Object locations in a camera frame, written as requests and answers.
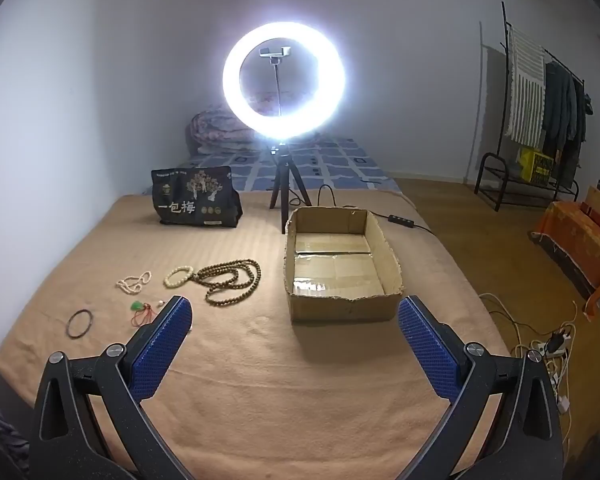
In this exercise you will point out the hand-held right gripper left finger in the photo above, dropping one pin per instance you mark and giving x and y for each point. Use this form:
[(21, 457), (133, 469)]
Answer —
[(162, 350)]

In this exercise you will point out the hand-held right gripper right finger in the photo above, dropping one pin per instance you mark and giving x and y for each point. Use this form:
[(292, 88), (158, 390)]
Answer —
[(430, 355)]

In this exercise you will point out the white power strip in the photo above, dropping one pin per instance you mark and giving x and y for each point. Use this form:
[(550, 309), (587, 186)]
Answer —
[(542, 351)]

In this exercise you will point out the black snack bag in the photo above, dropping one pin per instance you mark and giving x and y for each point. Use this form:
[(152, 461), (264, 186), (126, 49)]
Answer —
[(195, 200)]

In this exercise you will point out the orange cardboard box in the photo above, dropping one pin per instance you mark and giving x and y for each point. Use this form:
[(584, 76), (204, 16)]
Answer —
[(580, 240)]

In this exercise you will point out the black tripod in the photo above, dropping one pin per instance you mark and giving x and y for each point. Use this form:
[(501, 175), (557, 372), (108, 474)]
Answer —
[(284, 195)]

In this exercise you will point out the black clothes rack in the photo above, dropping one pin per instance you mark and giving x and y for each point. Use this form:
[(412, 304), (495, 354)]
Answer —
[(493, 154)]

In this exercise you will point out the yellow box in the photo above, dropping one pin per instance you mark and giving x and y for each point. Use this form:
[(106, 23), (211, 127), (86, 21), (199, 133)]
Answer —
[(535, 165)]

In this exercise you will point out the blue patterned bed sheet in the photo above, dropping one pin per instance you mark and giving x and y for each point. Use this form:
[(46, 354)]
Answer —
[(330, 160)]

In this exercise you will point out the folded floral quilt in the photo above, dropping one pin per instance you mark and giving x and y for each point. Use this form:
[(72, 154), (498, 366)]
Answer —
[(215, 130)]

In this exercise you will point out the dark hanging jacket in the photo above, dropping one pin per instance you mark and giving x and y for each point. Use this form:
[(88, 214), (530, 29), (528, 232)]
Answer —
[(560, 110)]

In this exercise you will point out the striped towel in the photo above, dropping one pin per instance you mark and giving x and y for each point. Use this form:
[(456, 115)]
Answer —
[(525, 85)]

